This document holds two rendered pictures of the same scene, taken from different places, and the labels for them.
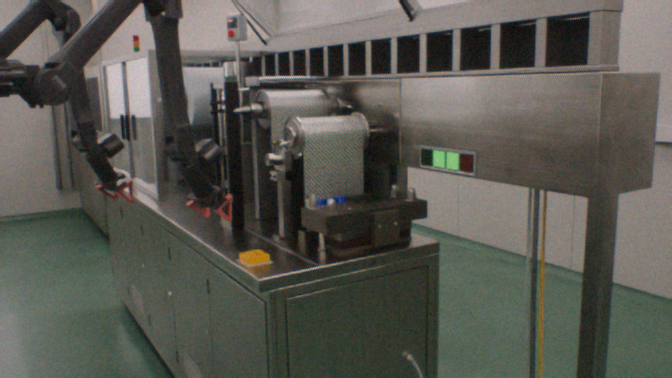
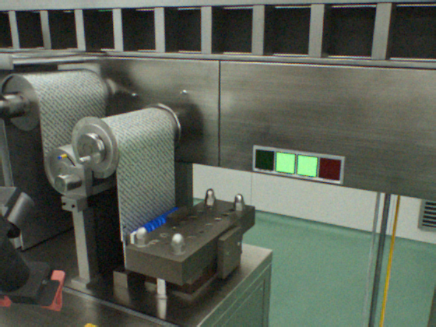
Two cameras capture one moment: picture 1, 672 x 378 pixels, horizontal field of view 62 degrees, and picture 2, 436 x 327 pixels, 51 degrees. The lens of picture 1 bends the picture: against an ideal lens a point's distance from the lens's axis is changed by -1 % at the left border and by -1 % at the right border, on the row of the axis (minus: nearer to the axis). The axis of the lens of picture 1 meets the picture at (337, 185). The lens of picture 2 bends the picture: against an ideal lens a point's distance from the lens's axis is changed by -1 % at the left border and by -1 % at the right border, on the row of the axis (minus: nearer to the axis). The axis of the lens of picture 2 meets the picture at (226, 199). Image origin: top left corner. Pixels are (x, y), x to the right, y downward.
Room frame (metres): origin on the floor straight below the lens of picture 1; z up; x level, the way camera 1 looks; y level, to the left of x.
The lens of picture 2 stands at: (0.83, 0.41, 1.51)
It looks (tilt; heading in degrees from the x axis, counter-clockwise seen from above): 20 degrees down; 329
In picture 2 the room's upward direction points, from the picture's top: 1 degrees clockwise
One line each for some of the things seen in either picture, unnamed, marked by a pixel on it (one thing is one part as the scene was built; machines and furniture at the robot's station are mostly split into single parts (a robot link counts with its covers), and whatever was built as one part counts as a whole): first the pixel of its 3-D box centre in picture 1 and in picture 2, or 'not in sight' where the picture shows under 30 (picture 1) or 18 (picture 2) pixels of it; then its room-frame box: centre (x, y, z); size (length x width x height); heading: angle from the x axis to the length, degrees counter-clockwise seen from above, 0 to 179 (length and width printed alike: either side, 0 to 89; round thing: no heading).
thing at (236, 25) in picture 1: (235, 28); not in sight; (2.38, 0.40, 1.66); 0.07 x 0.07 x 0.10; 55
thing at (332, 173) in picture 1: (334, 176); (149, 192); (1.91, 0.01, 1.11); 0.23 x 0.01 x 0.18; 122
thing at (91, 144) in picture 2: (290, 137); (91, 149); (1.89, 0.15, 1.25); 0.07 x 0.02 x 0.07; 32
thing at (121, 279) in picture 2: (337, 230); (153, 257); (1.92, 0.00, 0.92); 0.28 x 0.04 x 0.04; 122
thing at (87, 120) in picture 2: (294, 137); (95, 147); (1.90, 0.14, 1.25); 0.15 x 0.01 x 0.15; 32
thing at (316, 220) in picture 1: (365, 212); (197, 234); (1.84, -0.09, 1.00); 0.40 x 0.16 x 0.06; 122
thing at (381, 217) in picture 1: (386, 228); (230, 251); (1.76, -0.15, 0.96); 0.10 x 0.03 x 0.11; 122
